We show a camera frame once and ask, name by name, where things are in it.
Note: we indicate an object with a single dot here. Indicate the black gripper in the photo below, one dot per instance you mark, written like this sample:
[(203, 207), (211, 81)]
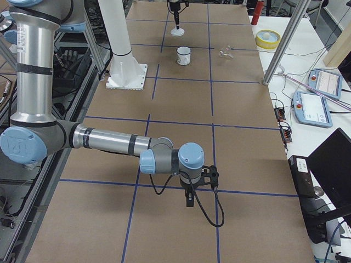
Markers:
[(188, 188)]

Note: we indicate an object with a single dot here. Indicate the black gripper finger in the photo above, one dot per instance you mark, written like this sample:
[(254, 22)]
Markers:
[(176, 18)]

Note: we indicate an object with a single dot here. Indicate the white ceramic lid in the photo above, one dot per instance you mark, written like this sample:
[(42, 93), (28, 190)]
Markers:
[(177, 32)]

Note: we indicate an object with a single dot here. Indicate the clear glass funnel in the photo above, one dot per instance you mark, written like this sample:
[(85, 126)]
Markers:
[(226, 52)]

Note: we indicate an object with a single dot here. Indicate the white enamel mug blue rim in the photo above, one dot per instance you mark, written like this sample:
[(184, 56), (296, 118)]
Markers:
[(183, 55)]

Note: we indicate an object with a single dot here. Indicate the red cylinder bottle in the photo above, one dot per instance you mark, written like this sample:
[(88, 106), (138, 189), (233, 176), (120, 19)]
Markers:
[(257, 12)]

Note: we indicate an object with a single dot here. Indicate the yellow tape roll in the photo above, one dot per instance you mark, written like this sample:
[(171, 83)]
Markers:
[(267, 39)]

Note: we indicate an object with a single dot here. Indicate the black computer box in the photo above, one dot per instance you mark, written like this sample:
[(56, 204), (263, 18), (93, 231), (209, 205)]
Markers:
[(301, 176)]

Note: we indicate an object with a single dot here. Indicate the lower orange black adapter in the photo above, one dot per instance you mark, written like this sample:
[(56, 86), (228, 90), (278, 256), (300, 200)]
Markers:
[(286, 135)]

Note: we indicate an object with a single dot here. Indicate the orange black adapter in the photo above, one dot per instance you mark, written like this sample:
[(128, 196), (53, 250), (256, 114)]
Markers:
[(286, 135), (280, 113)]

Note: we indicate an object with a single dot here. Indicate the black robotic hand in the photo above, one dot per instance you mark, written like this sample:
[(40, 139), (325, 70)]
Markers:
[(69, 60)]

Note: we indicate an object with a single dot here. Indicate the upper orange black adapter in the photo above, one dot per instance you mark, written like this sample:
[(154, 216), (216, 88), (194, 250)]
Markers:
[(280, 113)]

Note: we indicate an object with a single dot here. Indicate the lower teach pendant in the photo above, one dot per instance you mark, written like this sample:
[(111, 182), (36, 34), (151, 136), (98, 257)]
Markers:
[(311, 109)]

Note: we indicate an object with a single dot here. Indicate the teach pendant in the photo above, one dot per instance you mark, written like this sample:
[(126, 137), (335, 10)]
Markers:
[(326, 82), (311, 109)]

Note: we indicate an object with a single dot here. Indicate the wooden plank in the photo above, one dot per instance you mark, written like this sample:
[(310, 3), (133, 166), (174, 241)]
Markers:
[(339, 50)]

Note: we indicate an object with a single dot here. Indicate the upper teach pendant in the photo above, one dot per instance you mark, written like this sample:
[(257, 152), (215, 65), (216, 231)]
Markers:
[(326, 82)]

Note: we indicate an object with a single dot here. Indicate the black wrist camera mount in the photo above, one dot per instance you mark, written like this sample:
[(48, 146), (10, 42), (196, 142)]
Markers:
[(209, 176)]

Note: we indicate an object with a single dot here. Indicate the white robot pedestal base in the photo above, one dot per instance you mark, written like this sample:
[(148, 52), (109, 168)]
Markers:
[(125, 72)]

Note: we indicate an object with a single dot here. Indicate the aluminium frame post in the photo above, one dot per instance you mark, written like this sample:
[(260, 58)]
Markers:
[(292, 25)]

